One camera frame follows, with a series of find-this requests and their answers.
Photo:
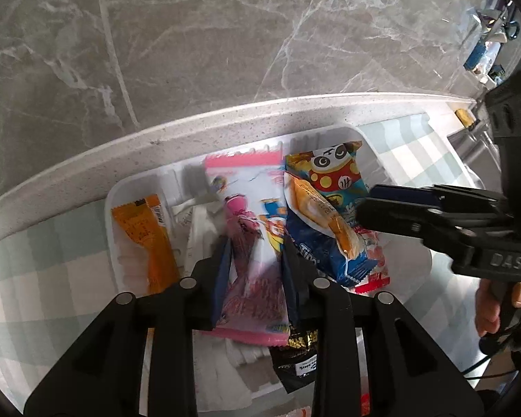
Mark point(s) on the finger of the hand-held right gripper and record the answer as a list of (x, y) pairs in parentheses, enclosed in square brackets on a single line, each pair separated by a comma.
[(395, 219), (399, 193)]

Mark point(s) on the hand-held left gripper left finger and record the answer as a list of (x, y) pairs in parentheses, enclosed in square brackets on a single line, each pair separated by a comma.
[(221, 286)]

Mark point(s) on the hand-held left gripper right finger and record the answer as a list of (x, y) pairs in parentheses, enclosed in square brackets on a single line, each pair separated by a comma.
[(291, 286)]

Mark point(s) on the red white snack packet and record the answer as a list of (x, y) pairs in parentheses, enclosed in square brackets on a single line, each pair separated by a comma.
[(371, 260)]

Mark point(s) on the blue orange snack packet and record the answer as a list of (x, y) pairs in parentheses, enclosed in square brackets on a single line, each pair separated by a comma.
[(317, 234)]

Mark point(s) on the silver white snack packet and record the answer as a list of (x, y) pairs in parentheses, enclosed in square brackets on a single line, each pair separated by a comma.
[(199, 230)]

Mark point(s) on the blue panda snack packet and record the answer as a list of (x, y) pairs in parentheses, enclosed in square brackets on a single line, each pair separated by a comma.
[(338, 173)]

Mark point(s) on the pink cartoon snack packet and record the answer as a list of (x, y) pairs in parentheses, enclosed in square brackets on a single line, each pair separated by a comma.
[(254, 226)]

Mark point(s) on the black snack packet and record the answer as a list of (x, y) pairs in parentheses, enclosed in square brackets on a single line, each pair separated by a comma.
[(295, 365)]

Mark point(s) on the white plastic tray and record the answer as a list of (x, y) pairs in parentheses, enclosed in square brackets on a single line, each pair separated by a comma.
[(239, 378)]

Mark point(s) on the person's right hand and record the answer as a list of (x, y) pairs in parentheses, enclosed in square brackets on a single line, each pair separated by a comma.
[(486, 308)]

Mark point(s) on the steel sink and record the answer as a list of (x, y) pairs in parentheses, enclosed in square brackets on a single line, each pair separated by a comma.
[(473, 156)]

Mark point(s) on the chrome faucet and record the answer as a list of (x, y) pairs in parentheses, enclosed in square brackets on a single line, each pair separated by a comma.
[(482, 117)]

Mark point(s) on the yellow sponge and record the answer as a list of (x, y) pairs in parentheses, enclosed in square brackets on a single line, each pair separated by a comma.
[(465, 116)]

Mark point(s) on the blue utensil holder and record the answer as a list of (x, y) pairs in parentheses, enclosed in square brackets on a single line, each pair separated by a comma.
[(479, 54)]

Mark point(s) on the green white checked tablecloth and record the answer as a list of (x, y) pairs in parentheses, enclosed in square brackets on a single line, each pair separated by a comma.
[(47, 269)]

